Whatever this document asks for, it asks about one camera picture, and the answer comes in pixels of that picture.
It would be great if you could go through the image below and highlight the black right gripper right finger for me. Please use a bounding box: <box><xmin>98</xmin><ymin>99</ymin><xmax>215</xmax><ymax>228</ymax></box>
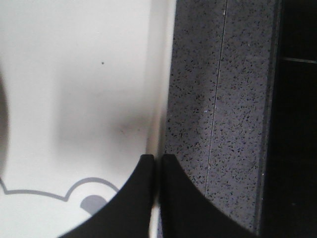
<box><xmin>160</xmin><ymin>154</ymin><xmax>255</xmax><ymax>238</ymax></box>

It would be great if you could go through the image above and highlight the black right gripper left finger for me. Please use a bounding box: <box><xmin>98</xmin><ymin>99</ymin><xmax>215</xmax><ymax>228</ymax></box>
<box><xmin>62</xmin><ymin>154</ymin><xmax>154</xmax><ymax>238</ymax></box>

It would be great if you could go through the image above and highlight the cream bear print tray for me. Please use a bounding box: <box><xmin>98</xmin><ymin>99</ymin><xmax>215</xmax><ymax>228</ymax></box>
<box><xmin>0</xmin><ymin>0</ymin><xmax>176</xmax><ymax>238</ymax></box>

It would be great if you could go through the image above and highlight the pink round plate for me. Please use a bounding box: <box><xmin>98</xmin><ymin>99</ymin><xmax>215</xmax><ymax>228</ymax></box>
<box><xmin>0</xmin><ymin>66</ymin><xmax>9</xmax><ymax>177</ymax></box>

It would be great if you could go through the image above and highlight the black drawer disinfection cabinet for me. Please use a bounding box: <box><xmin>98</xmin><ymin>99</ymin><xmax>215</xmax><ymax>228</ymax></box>
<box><xmin>261</xmin><ymin>0</ymin><xmax>317</xmax><ymax>238</ymax></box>

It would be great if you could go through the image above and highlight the grey stone countertop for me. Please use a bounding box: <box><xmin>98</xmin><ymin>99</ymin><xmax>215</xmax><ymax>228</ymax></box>
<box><xmin>165</xmin><ymin>0</ymin><xmax>281</xmax><ymax>234</ymax></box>

